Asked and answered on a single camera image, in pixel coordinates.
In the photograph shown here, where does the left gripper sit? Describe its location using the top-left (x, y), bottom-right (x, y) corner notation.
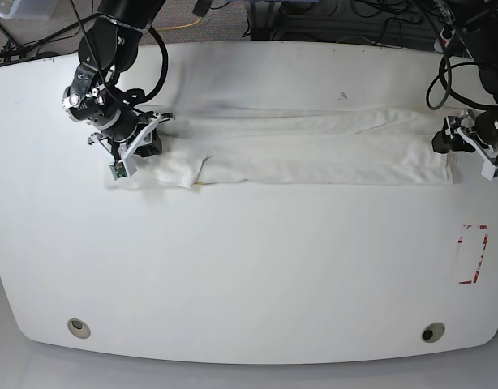
top-left (431, 109), bottom-right (498, 165)

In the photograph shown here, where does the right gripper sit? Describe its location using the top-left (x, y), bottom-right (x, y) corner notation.
top-left (62, 66), bottom-right (168, 161)

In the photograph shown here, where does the white printed T-shirt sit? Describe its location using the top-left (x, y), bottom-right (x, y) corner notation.
top-left (106, 92), bottom-right (457, 191)

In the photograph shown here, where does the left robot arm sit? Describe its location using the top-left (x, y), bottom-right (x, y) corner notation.
top-left (426, 1), bottom-right (498, 180)

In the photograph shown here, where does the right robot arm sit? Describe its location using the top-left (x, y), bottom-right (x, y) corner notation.
top-left (62, 1), bottom-right (169, 161)

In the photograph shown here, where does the red tape rectangle marking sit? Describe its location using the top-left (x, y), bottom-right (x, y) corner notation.
top-left (454, 224), bottom-right (489, 284)

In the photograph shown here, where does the white power strip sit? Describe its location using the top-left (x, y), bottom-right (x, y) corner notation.
top-left (433, 24), bottom-right (455, 54)

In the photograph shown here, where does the clear plastic storage box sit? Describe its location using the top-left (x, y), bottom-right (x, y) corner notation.
top-left (0, 0), bottom-right (58, 20)

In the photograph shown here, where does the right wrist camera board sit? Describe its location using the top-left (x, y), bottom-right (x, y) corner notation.
top-left (109, 159), bottom-right (137, 181)

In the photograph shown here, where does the yellow cable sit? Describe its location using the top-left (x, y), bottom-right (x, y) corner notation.
top-left (157, 14), bottom-right (204, 32)

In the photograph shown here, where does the right table cable grommet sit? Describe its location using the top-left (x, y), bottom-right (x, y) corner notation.
top-left (421, 323), bottom-right (445, 344)

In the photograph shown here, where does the table cable grommet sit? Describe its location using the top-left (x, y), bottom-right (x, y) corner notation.
top-left (421, 323), bottom-right (445, 344)
top-left (67, 318), bottom-right (91, 340)

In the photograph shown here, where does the left table cable grommet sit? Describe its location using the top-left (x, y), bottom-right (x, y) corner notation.
top-left (67, 318), bottom-right (91, 340)

